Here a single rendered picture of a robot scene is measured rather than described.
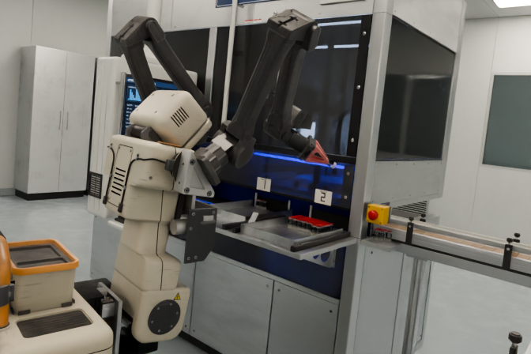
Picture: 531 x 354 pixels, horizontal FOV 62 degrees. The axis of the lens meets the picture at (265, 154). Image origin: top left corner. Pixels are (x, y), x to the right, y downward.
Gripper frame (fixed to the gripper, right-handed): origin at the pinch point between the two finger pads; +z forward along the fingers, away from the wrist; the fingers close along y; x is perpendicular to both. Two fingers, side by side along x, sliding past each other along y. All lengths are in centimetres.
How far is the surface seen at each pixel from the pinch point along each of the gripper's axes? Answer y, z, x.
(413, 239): 15, 53, 12
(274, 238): -4.3, 1.9, 34.5
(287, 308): 20, 35, 77
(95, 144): 44, -80, 71
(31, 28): 440, -311, 216
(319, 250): -5.4, 17.6, 28.2
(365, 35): 47, -7, -39
